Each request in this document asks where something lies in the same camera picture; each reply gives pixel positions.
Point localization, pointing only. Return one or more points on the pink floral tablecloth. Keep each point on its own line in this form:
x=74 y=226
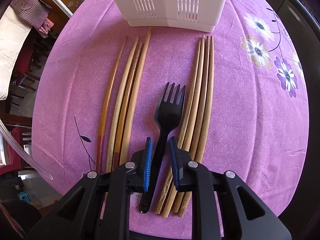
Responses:
x=259 y=122

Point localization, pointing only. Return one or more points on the red-patterned wooden chopstick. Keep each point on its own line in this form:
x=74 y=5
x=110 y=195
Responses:
x=124 y=107

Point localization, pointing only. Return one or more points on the long light wooden chopstick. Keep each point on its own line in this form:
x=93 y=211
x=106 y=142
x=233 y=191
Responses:
x=133 y=99

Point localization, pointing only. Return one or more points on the checkered pink apron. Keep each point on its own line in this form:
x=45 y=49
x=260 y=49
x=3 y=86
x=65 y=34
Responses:
x=35 y=13

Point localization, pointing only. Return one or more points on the white hanging cloth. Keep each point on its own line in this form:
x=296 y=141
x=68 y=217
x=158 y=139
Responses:
x=13 y=33

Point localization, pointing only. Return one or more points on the red-handled chopstick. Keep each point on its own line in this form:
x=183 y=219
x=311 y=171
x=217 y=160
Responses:
x=104 y=111

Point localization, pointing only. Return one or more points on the black plastic fork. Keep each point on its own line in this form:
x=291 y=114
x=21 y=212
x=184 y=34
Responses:
x=168 y=115

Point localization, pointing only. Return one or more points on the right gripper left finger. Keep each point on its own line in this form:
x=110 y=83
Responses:
x=143 y=160

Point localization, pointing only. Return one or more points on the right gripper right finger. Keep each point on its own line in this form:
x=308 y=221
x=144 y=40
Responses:
x=179 y=163

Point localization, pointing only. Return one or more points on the dark wooden chair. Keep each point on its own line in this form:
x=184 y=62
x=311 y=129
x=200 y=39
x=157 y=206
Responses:
x=27 y=71

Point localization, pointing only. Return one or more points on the white plastic utensil holder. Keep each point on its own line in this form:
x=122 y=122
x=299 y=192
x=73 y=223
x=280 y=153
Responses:
x=199 y=15

